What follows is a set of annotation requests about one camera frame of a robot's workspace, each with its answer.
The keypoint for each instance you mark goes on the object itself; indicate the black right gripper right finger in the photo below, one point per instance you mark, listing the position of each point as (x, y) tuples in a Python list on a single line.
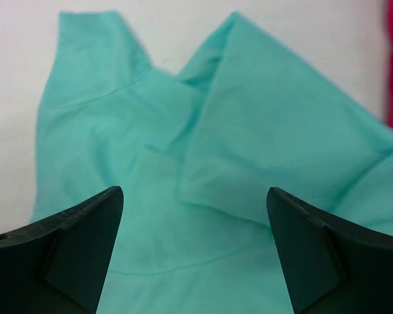
[(330, 265)]

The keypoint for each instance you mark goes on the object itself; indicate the teal t-shirt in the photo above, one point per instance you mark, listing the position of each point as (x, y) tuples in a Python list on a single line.
[(196, 154)]

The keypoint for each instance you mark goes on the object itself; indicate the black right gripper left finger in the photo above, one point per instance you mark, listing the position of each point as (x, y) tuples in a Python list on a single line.
[(59, 264)]

